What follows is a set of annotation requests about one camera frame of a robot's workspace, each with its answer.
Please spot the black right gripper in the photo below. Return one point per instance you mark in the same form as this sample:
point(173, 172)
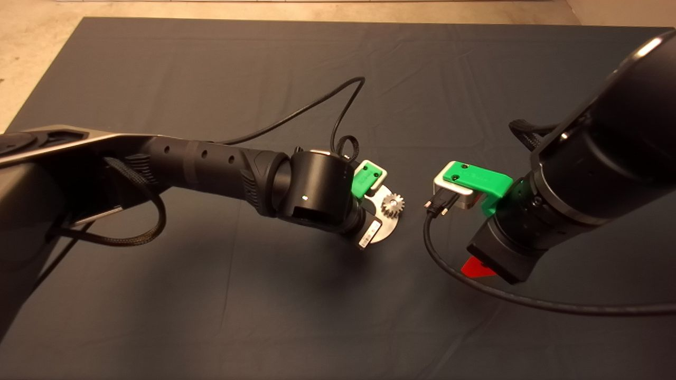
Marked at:
point(501, 254)

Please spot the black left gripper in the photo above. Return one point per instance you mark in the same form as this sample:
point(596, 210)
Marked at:
point(369, 232)

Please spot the small steel planetary gear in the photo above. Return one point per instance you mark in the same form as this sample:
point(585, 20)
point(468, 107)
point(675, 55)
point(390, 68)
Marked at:
point(392, 205)

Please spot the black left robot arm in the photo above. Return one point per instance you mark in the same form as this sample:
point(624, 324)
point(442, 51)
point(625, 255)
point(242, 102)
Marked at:
point(211, 158)

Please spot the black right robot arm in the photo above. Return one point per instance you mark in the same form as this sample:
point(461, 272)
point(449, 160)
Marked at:
point(607, 158)

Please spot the round metal carrier plate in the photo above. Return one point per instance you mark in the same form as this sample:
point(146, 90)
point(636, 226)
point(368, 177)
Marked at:
point(390, 228)

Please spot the dark grey table cloth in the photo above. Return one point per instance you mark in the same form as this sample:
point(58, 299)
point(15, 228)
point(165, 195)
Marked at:
point(264, 316)

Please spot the green left camera mount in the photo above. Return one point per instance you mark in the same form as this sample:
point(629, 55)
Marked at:
point(363, 182)

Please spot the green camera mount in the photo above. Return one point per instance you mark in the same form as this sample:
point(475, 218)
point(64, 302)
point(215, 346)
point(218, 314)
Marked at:
point(478, 179)
point(363, 182)

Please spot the silver left camera box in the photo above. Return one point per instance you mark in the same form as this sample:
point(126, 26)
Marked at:
point(381, 179)

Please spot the silver camera box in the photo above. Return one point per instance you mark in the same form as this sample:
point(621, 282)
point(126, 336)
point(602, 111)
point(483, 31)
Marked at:
point(381, 179)
point(463, 201)

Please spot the silver right camera box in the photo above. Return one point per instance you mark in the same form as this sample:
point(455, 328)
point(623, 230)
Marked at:
point(463, 201)

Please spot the green right camera mount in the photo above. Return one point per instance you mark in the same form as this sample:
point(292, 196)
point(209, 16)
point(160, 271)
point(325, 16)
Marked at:
point(478, 179)

